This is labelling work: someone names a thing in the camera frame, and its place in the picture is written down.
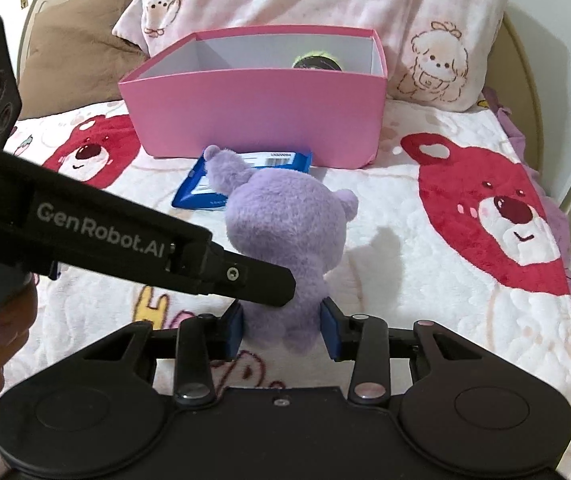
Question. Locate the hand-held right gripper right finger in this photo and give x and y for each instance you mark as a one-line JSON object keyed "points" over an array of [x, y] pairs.
{"points": [[329, 330]]}

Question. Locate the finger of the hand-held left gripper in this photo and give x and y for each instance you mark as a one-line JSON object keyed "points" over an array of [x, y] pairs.
{"points": [[255, 280]]}

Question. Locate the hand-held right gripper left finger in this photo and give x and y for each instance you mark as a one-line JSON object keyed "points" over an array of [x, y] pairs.
{"points": [[234, 330]]}

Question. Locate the purple plush toy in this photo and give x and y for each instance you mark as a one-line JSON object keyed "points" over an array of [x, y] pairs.
{"points": [[285, 230]]}

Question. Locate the pink cardboard box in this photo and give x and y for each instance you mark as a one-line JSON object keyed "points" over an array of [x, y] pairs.
{"points": [[255, 115]]}

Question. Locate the person's left hand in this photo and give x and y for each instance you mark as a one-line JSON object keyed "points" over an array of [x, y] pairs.
{"points": [[0, 355]]}

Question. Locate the blue plastic packet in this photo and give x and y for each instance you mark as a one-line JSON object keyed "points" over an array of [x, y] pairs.
{"points": [[195, 195]]}

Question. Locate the brown pillow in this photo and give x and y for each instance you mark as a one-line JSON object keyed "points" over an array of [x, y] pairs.
{"points": [[75, 45]]}

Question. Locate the green and black yarn ball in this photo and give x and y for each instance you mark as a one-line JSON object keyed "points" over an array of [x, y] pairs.
{"points": [[315, 62]]}

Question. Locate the beige bed headboard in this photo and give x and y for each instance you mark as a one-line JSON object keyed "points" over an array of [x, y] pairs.
{"points": [[528, 75]]}

